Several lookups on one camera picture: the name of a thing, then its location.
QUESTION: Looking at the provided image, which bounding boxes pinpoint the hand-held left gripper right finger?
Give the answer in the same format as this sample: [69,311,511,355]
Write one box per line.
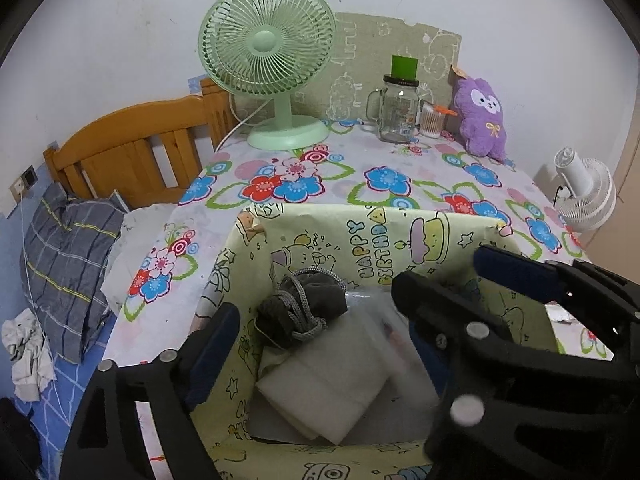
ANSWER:
[407,317,453,401]

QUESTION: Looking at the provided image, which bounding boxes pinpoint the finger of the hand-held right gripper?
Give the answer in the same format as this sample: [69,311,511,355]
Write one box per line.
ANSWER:
[474,244,640,331]
[391,271,617,396]

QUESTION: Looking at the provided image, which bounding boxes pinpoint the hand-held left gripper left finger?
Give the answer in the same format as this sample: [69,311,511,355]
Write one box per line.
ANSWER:
[59,304,242,480]

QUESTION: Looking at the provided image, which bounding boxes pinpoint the white towel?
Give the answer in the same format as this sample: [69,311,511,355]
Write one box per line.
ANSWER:
[256,310,396,446]

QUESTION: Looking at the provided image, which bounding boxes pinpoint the grey drawstring pouch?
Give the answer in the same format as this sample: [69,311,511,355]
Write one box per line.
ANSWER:
[256,267,349,350]

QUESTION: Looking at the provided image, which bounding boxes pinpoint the yellow cartoon paper box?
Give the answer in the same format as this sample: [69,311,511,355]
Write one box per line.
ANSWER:
[192,202,563,480]

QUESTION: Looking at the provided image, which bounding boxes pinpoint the white standing fan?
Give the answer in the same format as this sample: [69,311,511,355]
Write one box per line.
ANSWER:
[552,147,618,233]

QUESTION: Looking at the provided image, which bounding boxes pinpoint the white bed cloth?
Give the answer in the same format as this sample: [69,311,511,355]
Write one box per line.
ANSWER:
[102,204,181,313]

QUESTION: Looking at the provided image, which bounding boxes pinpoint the beige wardrobe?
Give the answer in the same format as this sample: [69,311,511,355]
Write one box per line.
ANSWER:
[612,125,640,261]

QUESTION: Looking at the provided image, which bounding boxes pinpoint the purple plush bunny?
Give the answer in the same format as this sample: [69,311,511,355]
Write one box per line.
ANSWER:
[450,65,511,161]

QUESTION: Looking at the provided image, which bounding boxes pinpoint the floral tablecloth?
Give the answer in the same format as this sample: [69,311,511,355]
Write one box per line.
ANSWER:
[107,117,616,480]

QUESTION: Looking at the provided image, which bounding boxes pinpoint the grey plaid pillow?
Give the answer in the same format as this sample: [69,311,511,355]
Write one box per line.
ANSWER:
[20,182,128,365]

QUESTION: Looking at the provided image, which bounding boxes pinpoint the blue bed sheet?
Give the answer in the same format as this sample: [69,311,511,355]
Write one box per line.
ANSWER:
[0,210,121,480]

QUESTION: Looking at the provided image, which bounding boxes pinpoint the cotton swab jar orange lid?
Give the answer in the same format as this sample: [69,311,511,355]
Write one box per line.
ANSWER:
[419,102,458,140]

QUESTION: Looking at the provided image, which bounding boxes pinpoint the crumpled white cloth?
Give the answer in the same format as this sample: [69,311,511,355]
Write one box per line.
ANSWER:
[1,308,55,402]

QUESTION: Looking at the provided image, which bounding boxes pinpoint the glass jar with green lid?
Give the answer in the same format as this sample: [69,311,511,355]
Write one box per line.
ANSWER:
[366,54,425,143]

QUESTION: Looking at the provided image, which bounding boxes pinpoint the wooden headboard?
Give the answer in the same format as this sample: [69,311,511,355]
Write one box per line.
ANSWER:
[44,77,238,211]

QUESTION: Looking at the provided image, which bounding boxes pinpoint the green patterned board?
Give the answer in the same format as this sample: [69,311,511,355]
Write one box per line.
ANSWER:
[300,11,463,123]

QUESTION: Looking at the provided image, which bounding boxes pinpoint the green desk fan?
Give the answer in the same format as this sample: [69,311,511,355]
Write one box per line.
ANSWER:
[198,0,338,152]

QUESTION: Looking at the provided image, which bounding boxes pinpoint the wall socket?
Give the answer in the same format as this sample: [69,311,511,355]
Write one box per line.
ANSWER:
[10,165,38,205]

